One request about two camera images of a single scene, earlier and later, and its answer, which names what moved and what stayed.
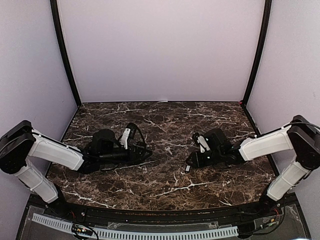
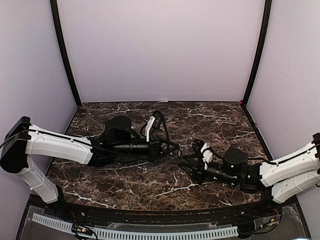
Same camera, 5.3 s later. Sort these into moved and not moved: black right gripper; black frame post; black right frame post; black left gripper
Moved: black right gripper; black left gripper
Not moved: black right frame post; black frame post
